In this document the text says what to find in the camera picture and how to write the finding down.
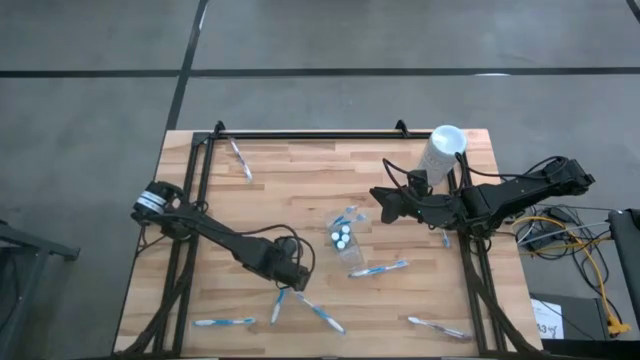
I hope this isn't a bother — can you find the black furniture piece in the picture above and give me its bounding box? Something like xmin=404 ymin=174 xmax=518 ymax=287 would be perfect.
xmin=607 ymin=207 xmax=640 ymax=321

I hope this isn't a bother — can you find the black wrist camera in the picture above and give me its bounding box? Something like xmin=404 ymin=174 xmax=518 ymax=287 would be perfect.
xmin=407 ymin=168 xmax=432 ymax=197
xmin=273 ymin=235 xmax=301 ymax=259

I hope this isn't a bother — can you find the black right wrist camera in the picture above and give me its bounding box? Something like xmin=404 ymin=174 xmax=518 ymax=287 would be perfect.
xmin=407 ymin=168 xmax=432 ymax=197

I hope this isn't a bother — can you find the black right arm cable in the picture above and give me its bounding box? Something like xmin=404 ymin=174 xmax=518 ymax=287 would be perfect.
xmin=382 ymin=151 xmax=569 ymax=201

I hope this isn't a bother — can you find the white wipes canister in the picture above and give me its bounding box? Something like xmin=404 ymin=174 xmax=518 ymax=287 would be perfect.
xmin=417 ymin=124 xmax=469 ymax=186

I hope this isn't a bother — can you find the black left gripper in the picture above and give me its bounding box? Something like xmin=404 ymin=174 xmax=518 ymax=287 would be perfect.
xmin=248 ymin=247 xmax=311 ymax=293

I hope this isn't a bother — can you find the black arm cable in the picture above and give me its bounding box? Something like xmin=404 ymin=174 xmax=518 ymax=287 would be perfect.
xmin=382 ymin=151 xmax=569 ymax=201
xmin=237 ymin=223 xmax=317 ymax=281

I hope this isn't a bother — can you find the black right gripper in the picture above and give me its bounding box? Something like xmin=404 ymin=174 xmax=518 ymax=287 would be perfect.
xmin=368 ymin=188 xmax=466 ymax=230

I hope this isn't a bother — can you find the clear acrylic organizer box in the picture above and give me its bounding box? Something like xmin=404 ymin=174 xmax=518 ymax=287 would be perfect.
xmin=325 ymin=207 xmax=367 ymax=270

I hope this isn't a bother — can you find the black aluminium table frame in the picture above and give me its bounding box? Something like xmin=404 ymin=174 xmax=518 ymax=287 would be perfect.
xmin=113 ymin=119 xmax=546 ymax=360

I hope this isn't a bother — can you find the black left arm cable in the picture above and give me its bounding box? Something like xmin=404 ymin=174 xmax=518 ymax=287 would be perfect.
xmin=237 ymin=223 xmax=317 ymax=281

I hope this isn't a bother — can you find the yellow floor cable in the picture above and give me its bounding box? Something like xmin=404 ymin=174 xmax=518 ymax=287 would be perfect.
xmin=509 ymin=214 xmax=632 ymax=337

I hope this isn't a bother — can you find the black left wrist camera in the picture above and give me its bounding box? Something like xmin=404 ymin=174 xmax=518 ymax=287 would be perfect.
xmin=273 ymin=235 xmax=301 ymax=259

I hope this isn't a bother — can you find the black power adapter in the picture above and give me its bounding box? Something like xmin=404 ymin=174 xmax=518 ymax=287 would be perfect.
xmin=547 ymin=205 xmax=576 ymax=225

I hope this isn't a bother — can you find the white paper label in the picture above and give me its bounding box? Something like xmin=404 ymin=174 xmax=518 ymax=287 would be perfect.
xmin=530 ymin=298 xmax=566 ymax=341

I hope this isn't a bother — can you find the black floor cable bundle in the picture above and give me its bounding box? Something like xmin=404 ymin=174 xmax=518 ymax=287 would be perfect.
xmin=514 ymin=203 xmax=614 ymax=262

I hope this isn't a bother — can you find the black floor case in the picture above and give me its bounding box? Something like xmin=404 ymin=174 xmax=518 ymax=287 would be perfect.
xmin=529 ymin=292 xmax=601 ymax=342

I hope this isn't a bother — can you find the black metal stand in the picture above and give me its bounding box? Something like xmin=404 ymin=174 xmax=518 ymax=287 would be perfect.
xmin=0 ymin=219 xmax=81 ymax=360

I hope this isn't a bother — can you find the grey floor cable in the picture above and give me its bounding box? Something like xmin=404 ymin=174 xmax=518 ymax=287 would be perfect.
xmin=519 ymin=209 xmax=624 ymax=246

